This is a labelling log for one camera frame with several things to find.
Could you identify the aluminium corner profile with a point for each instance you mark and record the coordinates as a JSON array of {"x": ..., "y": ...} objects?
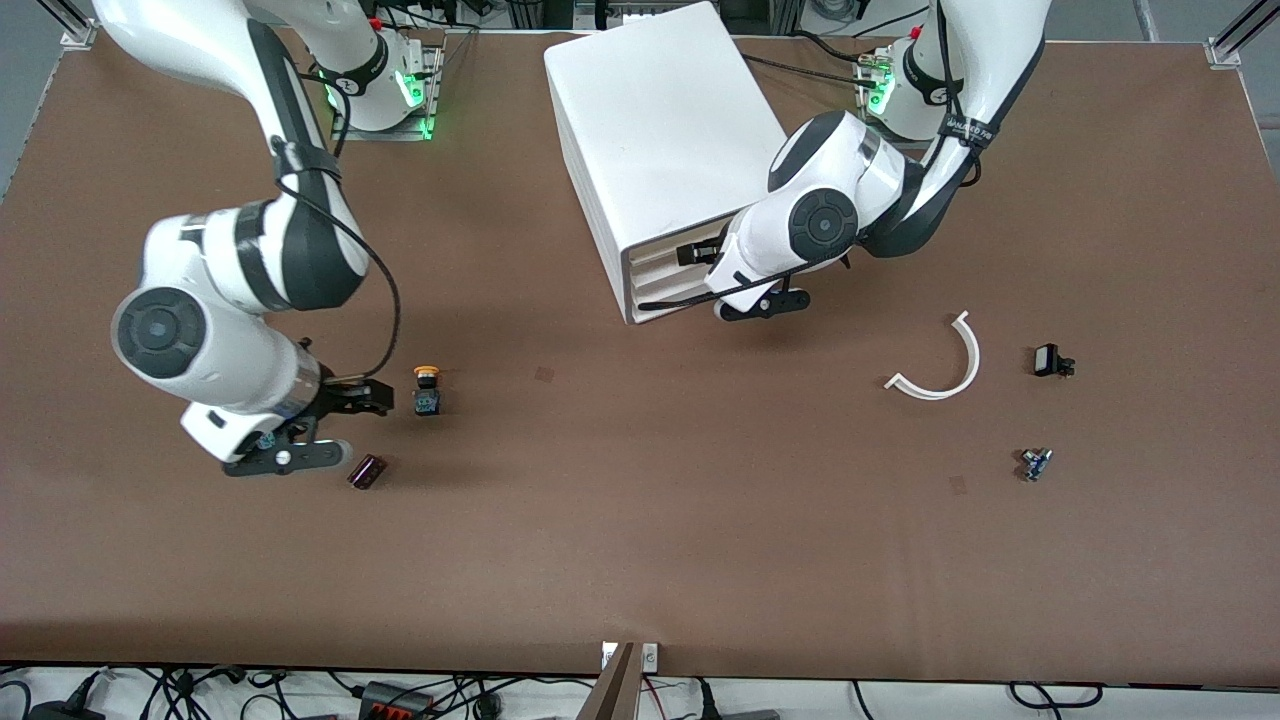
[
  {"x": 1235, "y": 45},
  {"x": 75, "y": 30}
]

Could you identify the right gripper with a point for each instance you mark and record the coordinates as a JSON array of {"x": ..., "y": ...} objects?
[{"x": 343, "y": 398}]

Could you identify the orange push button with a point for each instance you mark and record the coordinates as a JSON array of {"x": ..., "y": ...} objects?
[{"x": 427, "y": 398}]

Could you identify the black power strip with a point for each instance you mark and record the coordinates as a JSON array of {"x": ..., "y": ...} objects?
[{"x": 395, "y": 700}]

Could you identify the small blue metal component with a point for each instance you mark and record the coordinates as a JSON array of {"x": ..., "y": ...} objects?
[{"x": 1035, "y": 464}]

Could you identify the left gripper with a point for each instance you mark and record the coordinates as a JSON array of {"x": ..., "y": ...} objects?
[{"x": 697, "y": 254}]

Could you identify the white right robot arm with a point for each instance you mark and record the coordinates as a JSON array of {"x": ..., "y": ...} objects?
[{"x": 200, "y": 330}]

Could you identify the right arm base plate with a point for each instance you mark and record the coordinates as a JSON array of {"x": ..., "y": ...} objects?
[{"x": 425, "y": 110}]

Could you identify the white drawer cabinet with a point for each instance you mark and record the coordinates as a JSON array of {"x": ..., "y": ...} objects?
[{"x": 660, "y": 110}]

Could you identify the small black switch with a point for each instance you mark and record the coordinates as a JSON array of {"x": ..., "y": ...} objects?
[{"x": 1047, "y": 360}]

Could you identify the white table edge bracket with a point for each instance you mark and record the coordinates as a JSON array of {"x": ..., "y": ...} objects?
[{"x": 650, "y": 657}]

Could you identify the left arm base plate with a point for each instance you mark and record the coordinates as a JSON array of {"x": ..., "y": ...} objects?
[{"x": 900, "y": 142}]

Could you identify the plain white drawer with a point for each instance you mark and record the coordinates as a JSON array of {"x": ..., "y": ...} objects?
[
  {"x": 665, "y": 310},
  {"x": 665, "y": 291},
  {"x": 665, "y": 275}
]

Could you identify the small purple capacitor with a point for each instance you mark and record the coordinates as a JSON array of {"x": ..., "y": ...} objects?
[{"x": 366, "y": 472}]

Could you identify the white drawer with black tab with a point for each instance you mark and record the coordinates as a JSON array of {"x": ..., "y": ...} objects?
[{"x": 655, "y": 255}]

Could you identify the white curved plastic piece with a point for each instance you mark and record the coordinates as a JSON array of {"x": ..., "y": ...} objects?
[{"x": 968, "y": 370}]

